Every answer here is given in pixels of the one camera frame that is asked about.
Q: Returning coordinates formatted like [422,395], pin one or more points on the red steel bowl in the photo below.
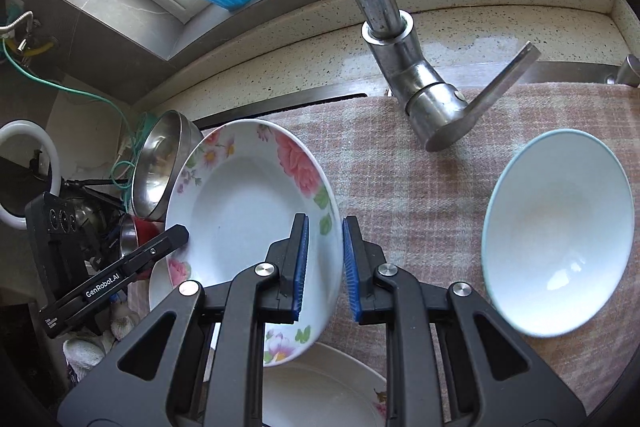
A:
[134,232]

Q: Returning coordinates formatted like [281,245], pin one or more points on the chrome kitchen faucet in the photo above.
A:
[436,110]

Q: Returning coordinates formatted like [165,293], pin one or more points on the light blue ceramic bowl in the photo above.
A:
[558,233]

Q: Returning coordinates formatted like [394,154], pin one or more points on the plate with pink roses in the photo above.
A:
[238,193]

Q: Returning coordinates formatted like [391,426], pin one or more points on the large steel mixing bowl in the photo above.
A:
[164,152]

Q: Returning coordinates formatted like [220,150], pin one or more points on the pink plaid cloth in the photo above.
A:
[426,210]

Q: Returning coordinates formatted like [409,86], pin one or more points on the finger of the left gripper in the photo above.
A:
[160,246]

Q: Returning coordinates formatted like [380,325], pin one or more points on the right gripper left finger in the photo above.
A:
[197,358]

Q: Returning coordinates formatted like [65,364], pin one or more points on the left white gloved hand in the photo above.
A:
[84,350]

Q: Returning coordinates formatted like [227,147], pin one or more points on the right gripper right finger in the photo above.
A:
[452,360]

